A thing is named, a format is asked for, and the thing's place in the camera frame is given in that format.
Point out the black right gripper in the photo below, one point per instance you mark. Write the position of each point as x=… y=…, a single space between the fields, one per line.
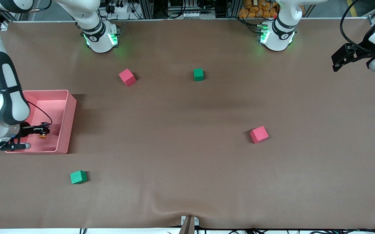
x=25 y=129

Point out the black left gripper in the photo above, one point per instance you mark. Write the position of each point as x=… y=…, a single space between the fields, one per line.
x=360 y=53

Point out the orange capped black button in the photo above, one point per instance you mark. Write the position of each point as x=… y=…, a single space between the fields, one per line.
x=43 y=136

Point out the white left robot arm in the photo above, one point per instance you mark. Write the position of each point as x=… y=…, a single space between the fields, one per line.
x=277 y=35

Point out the pink plastic bin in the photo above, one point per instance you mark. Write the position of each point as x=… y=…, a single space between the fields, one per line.
x=60 y=107

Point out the green foam cube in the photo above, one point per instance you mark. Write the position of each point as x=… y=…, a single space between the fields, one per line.
x=198 y=74
x=78 y=177

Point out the red foam cube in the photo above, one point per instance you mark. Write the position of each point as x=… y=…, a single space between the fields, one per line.
x=259 y=135
x=127 y=77

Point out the orange packaged goods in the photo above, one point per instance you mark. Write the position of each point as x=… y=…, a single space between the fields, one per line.
x=255 y=9

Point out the white power strip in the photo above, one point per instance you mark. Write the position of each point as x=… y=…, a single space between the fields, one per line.
x=117 y=7

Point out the brown table mat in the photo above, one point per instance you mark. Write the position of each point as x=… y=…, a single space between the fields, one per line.
x=187 y=169

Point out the white terminal block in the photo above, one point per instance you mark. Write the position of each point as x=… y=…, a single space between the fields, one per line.
x=190 y=15

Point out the metal table clamp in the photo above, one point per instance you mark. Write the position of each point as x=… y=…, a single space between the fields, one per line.
x=190 y=221

